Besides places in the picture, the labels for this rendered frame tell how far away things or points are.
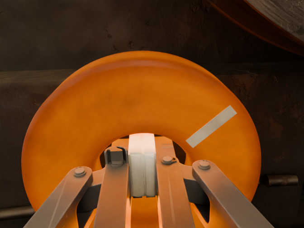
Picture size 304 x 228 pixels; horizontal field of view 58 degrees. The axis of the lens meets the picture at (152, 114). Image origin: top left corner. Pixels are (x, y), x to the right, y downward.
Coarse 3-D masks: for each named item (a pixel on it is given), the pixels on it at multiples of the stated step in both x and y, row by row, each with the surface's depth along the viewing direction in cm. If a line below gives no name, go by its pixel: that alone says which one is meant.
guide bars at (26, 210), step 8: (272, 176) 28; (280, 176) 28; (288, 176) 28; (296, 176) 28; (272, 184) 28; (280, 184) 28; (288, 184) 28; (296, 184) 28; (8, 208) 29; (16, 208) 28; (24, 208) 28; (32, 208) 28; (0, 216) 28; (8, 216) 28; (16, 216) 28; (24, 216) 28
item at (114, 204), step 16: (112, 160) 14; (112, 176) 13; (128, 176) 14; (112, 192) 12; (128, 192) 13; (112, 208) 11; (128, 208) 13; (96, 224) 10; (112, 224) 10; (128, 224) 12
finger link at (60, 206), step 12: (84, 168) 14; (72, 180) 13; (84, 180) 13; (60, 192) 12; (72, 192) 12; (84, 192) 13; (48, 204) 11; (60, 204) 11; (72, 204) 12; (36, 216) 11; (48, 216) 11; (60, 216) 11; (72, 216) 12; (84, 216) 14
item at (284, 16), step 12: (240, 0) 15; (252, 0) 14; (264, 0) 14; (276, 0) 14; (288, 0) 14; (300, 0) 14; (252, 12) 15; (264, 12) 14; (276, 12) 14; (288, 12) 14; (300, 12) 15; (276, 24) 15; (288, 24) 15; (300, 24) 15; (288, 36) 15; (300, 36) 15
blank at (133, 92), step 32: (96, 64) 16; (128, 64) 15; (160, 64) 15; (192, 64) 16; (64, 96) 15; (96, 96) 15; (128, 96) 15; (160, 96) 15; (192, 96) 16; (224, 96) 16; (32, 128) 16; (64, 128) 16; (96, 128) 16; (128, 128) 16; (160, 128) 16; (192, 128) 16; (224, 128) 16; (32, 160) 17; (64, 160) 17; (96, 160) 17; (192, 160) 17; (224, 160) 17; (256, 160) 17; (32, 192) 17
